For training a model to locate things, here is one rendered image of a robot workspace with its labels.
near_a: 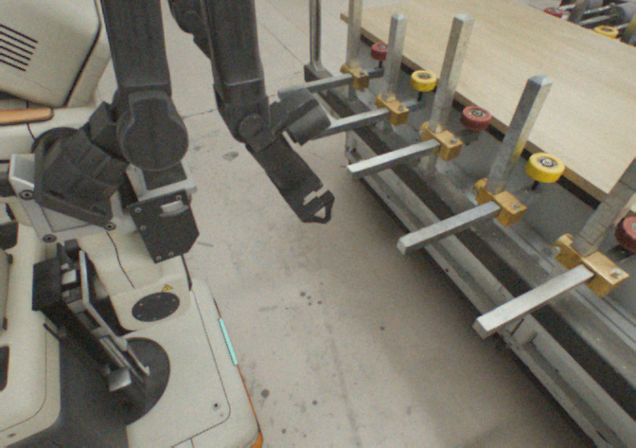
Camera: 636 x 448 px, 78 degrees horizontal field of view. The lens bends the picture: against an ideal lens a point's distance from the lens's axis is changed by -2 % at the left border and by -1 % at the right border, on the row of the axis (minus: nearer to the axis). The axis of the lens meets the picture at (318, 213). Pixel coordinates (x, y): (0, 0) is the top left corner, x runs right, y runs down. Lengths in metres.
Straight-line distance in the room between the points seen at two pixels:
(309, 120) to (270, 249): 1.42
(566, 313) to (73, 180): 1.01
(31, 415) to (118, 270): 0.28
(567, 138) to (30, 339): 1.33
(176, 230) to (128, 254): 0.12
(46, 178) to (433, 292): 1.60
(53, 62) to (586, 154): 1.14
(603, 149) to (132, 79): 1.11
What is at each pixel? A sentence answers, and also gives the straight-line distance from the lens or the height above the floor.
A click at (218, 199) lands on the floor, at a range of 2.25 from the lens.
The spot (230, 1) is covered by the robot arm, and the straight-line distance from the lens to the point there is 0.49.
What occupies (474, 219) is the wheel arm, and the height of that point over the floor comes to 0.81.
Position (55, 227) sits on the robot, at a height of 1.14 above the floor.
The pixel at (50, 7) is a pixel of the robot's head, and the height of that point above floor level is 1.35.
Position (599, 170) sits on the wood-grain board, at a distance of 1.18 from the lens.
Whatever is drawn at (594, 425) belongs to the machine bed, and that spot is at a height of 0.17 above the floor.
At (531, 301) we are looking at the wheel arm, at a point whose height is 0.85.
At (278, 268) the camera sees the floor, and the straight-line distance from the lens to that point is 1.88.
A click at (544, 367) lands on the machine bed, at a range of 1.66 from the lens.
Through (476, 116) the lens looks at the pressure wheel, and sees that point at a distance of 1.23.
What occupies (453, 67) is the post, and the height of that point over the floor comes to 1.06.
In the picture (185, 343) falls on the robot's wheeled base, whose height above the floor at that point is 0.28.
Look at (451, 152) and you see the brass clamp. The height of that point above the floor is 0.84.
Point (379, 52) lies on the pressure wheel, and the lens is 1.54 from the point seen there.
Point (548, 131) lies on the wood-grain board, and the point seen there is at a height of 0.90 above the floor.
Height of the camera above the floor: 1.51
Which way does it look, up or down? 46 degrees down
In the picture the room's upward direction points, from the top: straight up
